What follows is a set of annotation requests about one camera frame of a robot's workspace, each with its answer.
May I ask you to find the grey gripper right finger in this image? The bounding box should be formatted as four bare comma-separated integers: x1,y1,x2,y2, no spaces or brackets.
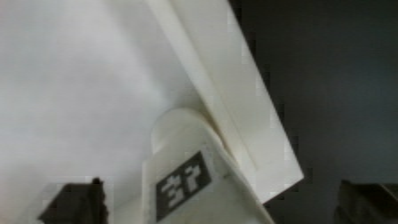
334,180,398,224

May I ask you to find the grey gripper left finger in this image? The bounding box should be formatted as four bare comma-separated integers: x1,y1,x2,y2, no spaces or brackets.
37,178,108,224

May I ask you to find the white table leg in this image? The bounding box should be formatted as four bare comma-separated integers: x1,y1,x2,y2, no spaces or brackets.
142,108,275,224

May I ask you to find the white square tabletop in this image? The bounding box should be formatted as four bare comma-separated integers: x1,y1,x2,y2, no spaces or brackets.
0,0,304,224

